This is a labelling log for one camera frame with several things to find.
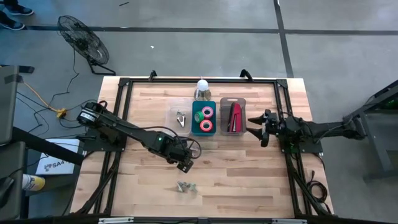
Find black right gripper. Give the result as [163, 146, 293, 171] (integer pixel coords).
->
[248, 108, 280, 147]

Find red stapler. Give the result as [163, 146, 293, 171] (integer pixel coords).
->
[228, 102, 243, 134]

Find orange tape roll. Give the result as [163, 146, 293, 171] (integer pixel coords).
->
[199, 119, 214, 133]

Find pink tape roll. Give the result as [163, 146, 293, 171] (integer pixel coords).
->
[201, 105, 215, 119]

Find grey staple remover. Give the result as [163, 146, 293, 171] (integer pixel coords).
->
[175, 180, 189, 194]

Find teal plastic bin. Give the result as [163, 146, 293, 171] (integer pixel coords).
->
[191, 100, 218, 137]

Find clear plastic bin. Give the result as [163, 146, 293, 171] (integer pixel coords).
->
[164, 98, 193, 139]

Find smoky grey plastic bin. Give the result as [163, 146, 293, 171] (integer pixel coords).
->
[219, 96, 248, 136]

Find white paper sign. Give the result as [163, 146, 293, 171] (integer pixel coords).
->
[35, 138, 81, 175]

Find black diagonal bar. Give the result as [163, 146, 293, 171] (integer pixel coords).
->
[12, 126, 85, 166]

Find black floor fan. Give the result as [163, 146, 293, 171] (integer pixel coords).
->
[57, 14, 117, 77]

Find yellow and white can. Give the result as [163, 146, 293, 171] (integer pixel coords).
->
[22, 174, 46, 192]

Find grey cabinet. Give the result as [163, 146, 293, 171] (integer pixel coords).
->
[0, 65, 20, 146]
[0, 141, 27, 220]

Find person's shoe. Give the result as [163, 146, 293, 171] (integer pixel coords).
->
[4, 3, 35, 16]
[0, 14, 25, 31]

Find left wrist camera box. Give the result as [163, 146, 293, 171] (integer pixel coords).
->
[176, 158, 194, 174]

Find black metal table frame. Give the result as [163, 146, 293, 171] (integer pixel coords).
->
[73, 77, 333, 217]

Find coiled black cable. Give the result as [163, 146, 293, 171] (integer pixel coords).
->
[306, 169, 329, 206]

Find silver metal bracket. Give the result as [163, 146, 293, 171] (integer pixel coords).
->
[98, 217, 134, 224]
[272, 218, 307, 224]

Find yellow extension cable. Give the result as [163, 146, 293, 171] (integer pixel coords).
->
[23, 81, 68, 119]

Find black fan power cable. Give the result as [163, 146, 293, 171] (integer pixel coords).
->
[46, 48, 81, 108]

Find black floor cable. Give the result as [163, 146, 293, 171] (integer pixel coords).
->
[15, 90, 97, 128]

